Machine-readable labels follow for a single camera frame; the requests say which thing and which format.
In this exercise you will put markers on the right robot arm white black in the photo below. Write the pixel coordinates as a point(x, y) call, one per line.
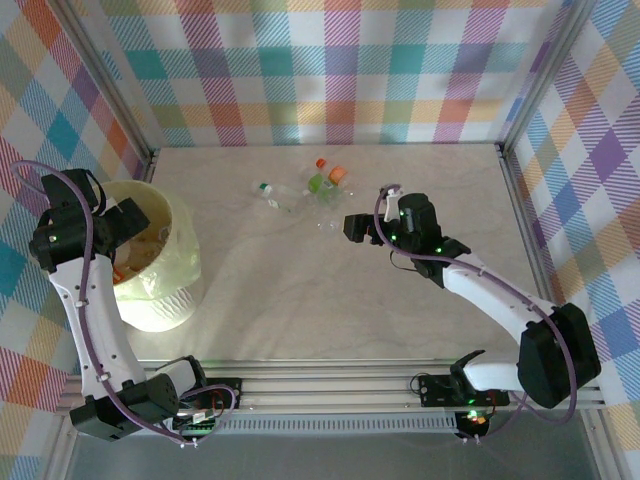
point(495, 295)

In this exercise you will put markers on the pale yellow bin liner bag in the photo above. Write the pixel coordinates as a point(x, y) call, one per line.
point(175, 250)

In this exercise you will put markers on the white ribbed bin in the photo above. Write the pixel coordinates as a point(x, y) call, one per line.
point(160, 315)

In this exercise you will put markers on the clear crumpled plastic bottle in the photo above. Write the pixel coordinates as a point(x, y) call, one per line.
point(327, 226)

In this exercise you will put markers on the clear bottle orange cap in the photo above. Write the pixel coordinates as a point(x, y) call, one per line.
point(338, 173)

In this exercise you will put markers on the green label plastic bottle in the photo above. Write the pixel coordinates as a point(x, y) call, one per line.
point(315, 183)

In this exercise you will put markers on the clear bottle small red cap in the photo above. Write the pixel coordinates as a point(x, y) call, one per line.
point(321, 162)

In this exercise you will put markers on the plaid patterned backdrop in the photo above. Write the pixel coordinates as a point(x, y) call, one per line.
point(320, 75)

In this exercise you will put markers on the right controller board with light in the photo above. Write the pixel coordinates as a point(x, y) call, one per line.
point(472, 419)

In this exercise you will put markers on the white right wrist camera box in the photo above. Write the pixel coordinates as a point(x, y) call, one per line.
point(390, 192)

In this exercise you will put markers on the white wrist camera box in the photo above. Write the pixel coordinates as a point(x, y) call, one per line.
point(114, 202)
point(390, 192)

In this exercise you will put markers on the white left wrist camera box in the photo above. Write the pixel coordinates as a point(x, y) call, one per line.
point(114, 202)

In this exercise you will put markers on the right aluminium side rail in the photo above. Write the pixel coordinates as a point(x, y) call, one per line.
point(530, 235)

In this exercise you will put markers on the left aluminium frame post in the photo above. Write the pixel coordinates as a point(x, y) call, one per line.
point(111, 75)

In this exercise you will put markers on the aluminium frame post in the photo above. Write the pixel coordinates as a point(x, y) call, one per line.
point(544, 75)
point(111, 75)

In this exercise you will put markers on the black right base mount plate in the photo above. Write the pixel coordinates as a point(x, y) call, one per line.
point(435, 392)

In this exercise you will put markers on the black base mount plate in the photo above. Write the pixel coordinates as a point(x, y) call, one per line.
point(435, 392)
point(225, 390)

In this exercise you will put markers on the right aluminium frame post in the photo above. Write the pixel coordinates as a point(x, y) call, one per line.
point(544, 75)

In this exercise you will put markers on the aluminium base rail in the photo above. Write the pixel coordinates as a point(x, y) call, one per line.
point(325, 390)

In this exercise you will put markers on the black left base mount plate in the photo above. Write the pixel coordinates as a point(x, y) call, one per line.
point(225, 390)

